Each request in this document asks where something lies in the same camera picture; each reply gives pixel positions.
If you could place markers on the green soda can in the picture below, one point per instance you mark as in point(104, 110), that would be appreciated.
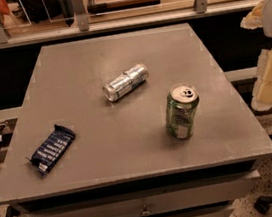
point(182, 102)

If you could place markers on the silver blue can lying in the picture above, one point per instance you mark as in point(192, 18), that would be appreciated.
point(126, 82)

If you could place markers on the blue rxbar blueberry wrapper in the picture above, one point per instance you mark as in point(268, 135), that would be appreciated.
point(52, 149)

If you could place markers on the grey drawer cabinet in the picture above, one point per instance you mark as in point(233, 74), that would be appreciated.
point(123, 146)

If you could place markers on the upper drawer with lock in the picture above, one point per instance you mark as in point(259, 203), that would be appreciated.
point(160, 200)

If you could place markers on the middle metal bracket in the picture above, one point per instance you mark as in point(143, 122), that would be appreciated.
point(80, 13)

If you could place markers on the aluminium window rail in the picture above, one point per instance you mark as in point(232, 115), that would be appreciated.
point(127, 24)

